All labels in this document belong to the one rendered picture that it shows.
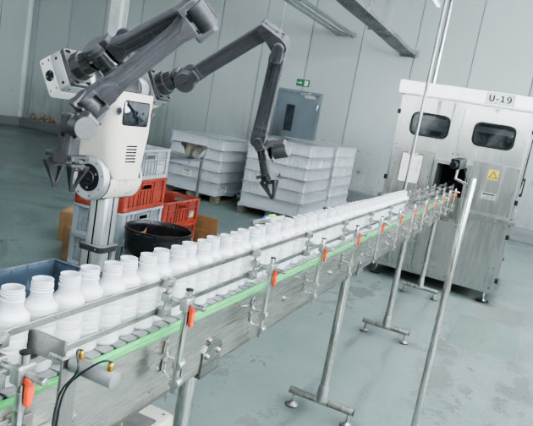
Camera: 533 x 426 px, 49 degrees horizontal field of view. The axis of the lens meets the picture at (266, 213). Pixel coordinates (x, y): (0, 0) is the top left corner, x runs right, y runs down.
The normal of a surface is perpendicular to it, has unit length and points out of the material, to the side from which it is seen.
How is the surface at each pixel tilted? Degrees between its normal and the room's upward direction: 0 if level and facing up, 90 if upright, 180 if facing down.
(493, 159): 90
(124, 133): 90
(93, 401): 90
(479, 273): 92
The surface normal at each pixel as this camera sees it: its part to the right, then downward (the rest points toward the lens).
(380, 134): -0.41, 0.08
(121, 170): 0.89, 0.22
